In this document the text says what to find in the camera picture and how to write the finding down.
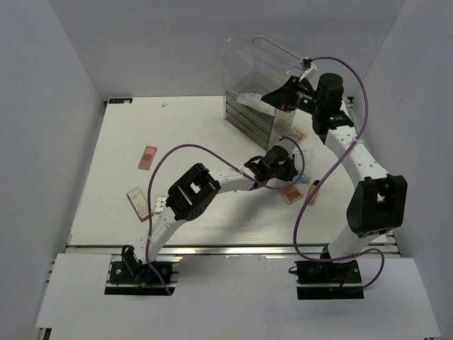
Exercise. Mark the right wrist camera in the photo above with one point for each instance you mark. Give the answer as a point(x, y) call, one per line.
point(308, 67)

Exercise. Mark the beige foundation bottle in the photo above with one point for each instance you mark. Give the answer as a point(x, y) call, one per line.
point(312, 193)

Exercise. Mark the left blue table label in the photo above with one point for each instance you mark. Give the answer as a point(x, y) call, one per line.
point(120, 100)

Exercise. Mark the brown compact box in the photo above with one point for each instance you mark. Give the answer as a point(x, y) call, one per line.
point(139, 204)

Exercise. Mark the colorful eyeshadow palette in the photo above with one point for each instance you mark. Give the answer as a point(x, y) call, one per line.
point(296, 135)

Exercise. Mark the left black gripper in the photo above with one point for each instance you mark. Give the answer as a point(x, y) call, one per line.
point(291, 171)

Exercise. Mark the pink eyeshadow palette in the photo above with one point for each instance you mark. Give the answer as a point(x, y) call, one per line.
point(291, 194)

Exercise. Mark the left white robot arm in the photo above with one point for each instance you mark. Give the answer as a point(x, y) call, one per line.
point(193, 192)

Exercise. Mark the clear acrylic makeup organizer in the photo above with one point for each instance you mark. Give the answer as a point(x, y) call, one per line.
point(261, 66)

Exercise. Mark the white blue tube pouch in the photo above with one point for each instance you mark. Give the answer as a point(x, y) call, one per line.
point(302, 164)

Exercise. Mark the white cotton pad pack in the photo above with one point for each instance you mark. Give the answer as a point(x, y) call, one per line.
point(253, 101)

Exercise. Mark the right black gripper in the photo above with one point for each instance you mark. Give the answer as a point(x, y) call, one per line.
point(282, 98)

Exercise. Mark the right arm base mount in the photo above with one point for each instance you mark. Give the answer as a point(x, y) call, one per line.
point(327, 281)

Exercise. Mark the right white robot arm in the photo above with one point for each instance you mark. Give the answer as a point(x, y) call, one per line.
point(378, 203)

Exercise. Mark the aluminium front rail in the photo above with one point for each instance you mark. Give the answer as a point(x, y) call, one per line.
point(227, 250)

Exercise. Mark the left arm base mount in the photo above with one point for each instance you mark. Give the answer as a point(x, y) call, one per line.
point(130, 276)

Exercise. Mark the silver nine-pan palette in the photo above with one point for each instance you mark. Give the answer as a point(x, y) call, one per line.
point(160, 204)

